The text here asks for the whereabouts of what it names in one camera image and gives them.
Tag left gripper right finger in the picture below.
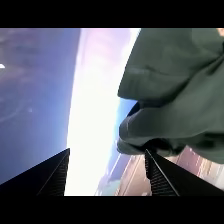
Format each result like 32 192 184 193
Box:
143 148 224 197

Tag dark green garment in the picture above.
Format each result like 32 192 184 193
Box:
116 27 224 165

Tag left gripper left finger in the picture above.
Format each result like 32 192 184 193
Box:
0 147 71 197

